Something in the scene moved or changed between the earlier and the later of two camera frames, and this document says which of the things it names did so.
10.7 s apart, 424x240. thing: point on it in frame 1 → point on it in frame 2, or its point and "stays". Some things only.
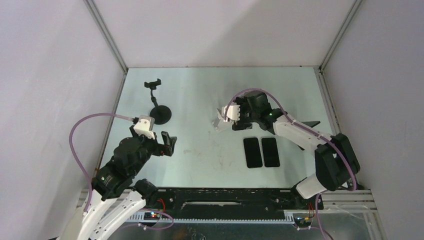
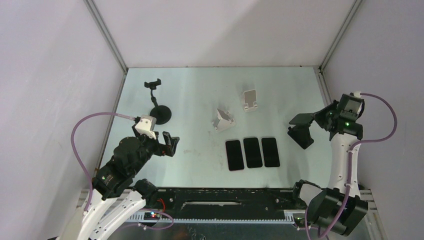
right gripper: x=242 y=124 → x=318 y=116
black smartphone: x=253 y=152 stays
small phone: x=270 y=152 stays
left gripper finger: x=169 y=143 stays
